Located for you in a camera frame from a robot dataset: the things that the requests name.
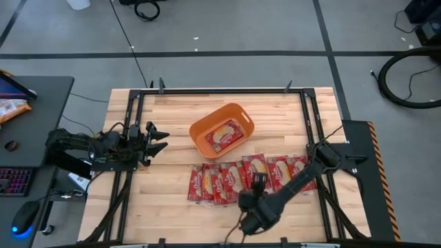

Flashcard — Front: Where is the coiled black cable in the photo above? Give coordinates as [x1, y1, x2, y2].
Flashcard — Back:
[133, 0, 161, 22]

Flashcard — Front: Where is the black platform with hazard stripe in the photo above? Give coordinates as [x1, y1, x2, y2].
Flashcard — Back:
[340, 119, 402, 242]

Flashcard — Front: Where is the black mouse with blue light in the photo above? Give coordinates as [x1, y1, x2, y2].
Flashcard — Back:
[10, 200, 41, 239]

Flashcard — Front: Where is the long black floor cable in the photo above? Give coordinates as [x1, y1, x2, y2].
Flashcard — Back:
[109, 0, 150, 89]

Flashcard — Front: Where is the black metal table frame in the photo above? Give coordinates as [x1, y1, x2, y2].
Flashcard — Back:
[81, 87, 371, 245]

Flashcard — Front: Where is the black equipment box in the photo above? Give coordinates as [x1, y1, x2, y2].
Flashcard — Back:
[404, 0, 441, 47]

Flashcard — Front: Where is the orange snack bag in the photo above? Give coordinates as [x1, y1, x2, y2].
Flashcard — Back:
[0, 99, 33, 125]

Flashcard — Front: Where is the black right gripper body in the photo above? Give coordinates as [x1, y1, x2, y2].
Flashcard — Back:
[237, 190, 274, 217]

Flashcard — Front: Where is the white round container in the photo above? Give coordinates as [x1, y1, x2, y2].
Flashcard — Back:
[65, 0, 92, 11]

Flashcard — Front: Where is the black desk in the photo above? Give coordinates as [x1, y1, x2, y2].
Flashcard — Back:
[0, 75, 75, 248]

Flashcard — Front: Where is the dark laptop screen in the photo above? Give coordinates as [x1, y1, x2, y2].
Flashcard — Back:
[0, 70, 39, 101]

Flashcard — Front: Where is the orange plastic basket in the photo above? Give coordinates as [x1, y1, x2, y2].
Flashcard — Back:
[188, 102, 256, 161]

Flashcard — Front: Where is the thick black hose loop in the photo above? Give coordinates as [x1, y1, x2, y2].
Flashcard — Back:
[377, 45, 441, 110]

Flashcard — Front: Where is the backlit black keyboard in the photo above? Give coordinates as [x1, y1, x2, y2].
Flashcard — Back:
[0, 166, 36, 198]

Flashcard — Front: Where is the thin black cable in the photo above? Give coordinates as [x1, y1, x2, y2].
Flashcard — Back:
[70, 92, 110, 104]

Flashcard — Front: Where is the red popcorn bag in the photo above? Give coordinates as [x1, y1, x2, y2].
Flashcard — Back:
[187, 165, 204, 205]
[219, 161, 247, 204]
[241, 153, 274, 194]
[285, 154, 318, 194]
[205, 119, 246, 154]
[209, 167, 230, 207]
[201, 162, 221, 205]
[266, 156, 294, 194]

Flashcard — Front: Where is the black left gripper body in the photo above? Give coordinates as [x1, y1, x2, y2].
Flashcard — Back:
[127, 123, 153, 167]

